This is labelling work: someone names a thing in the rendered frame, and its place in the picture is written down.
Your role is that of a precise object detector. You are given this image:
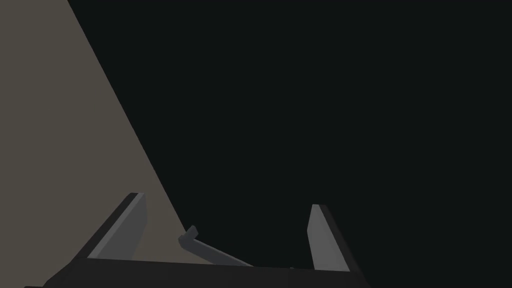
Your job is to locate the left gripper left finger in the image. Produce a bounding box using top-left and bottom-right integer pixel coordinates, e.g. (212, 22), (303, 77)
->
(74, 191), (149, 261)

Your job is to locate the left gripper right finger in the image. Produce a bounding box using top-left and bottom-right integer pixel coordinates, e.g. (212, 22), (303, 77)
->
(306, 203), (359, 273)

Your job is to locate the grey door handle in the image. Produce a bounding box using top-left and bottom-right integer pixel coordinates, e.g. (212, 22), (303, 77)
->
(177, 224), (255, 268)

